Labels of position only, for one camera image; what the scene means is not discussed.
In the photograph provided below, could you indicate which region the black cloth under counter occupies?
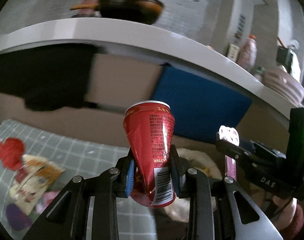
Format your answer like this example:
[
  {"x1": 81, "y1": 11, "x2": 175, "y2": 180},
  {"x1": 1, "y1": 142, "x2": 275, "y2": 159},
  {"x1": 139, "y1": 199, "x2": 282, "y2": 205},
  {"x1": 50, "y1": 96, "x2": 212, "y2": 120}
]
[{"x1": 0, "y1": 43, "x2": 99, "y2": 112}]

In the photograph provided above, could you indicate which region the orange noodle snack bag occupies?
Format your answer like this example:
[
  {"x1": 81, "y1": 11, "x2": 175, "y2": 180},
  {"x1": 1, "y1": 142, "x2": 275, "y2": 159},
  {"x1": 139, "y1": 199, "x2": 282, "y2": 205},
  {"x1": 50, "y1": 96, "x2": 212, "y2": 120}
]
[{"x1": 9, "y1": 154, "x2": 65, "y2": 216}]

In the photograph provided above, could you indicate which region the pink panda lollipop wrapper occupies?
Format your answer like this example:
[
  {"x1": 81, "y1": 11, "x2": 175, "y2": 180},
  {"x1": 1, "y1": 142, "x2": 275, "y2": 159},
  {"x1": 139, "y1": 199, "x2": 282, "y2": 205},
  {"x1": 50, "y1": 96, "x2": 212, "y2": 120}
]
[{"x1": 218, "y1": 125, "x2": 240, "y2": 180}]

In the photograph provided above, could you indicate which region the pink mermaid snack packet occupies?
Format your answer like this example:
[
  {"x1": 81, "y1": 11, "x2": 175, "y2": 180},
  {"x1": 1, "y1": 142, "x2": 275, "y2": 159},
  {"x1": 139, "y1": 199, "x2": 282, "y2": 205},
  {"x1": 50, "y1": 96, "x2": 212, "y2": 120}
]
[{"x1": 35, "y1": 191, "x2": 60, "y2": 214}]

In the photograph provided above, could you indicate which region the crushed red drink can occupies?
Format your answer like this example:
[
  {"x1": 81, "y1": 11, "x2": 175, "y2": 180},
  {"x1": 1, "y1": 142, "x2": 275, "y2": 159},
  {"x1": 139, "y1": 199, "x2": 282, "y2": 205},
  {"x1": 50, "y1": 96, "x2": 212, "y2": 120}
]
[{"x1": 123, "y1": 100, "x2": 175, "y2": 207}]

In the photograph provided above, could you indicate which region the crumpled red plastic wrapper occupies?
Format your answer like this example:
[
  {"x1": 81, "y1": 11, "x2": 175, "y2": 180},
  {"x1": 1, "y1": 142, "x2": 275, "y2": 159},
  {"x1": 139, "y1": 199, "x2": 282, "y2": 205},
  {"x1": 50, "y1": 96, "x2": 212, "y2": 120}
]
[{"x1": 0, "y1": 138, "x2": 25, "y2": 171}]

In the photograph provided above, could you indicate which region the purple grape snack packet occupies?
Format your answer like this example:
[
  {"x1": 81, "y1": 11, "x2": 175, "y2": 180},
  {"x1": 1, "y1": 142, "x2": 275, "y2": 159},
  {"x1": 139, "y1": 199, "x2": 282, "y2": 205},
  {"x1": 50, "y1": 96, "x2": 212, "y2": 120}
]
[{"x1": 6, "y1": 203, "x2": 32, "y2": 231}]

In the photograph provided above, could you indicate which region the pink striped bowl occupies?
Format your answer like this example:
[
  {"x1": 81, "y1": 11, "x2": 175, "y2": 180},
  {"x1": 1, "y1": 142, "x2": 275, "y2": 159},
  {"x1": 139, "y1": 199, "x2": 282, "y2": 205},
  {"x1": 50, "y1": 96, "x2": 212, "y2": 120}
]
[{"x1": 263, "y1": 67, "x2": 304, "y2": 107}]

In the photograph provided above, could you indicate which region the green grid table mat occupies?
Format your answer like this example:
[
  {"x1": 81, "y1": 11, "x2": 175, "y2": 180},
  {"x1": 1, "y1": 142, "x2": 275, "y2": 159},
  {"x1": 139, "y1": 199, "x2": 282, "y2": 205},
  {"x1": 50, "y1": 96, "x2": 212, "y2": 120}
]
[{"x1": 0, "y1": 119, "x2": 157, "y2": 239}]

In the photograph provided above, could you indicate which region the blue cloth panel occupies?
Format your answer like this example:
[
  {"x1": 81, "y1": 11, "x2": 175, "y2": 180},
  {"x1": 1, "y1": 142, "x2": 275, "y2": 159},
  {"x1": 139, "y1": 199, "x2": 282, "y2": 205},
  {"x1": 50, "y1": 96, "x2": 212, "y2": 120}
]
[{"x1": 150, "y1": 63, "x2": 252, "y2": 144}]

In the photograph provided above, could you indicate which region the white countertop edge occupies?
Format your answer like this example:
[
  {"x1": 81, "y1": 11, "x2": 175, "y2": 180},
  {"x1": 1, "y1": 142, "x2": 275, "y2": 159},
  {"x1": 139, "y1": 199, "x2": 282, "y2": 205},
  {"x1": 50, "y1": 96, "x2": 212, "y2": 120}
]
[{"x1": 0, "y1": 18, "x2": 294, "y2": 124}]

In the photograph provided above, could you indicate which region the person's right hand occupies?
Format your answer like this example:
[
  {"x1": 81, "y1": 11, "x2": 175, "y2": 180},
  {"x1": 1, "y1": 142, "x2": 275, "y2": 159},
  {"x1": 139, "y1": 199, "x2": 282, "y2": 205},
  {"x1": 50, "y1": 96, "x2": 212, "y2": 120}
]
[{"x1": 272, "y1": 196, "x2": 304, "y2": 238}]

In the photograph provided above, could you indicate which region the pink drink bottle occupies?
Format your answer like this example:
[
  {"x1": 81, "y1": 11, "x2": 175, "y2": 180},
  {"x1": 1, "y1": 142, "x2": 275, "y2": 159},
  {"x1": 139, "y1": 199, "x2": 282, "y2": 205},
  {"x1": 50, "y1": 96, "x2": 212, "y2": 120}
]
[{"x1": 237, "y1": 35, "x2": 257, "y2": 71}]

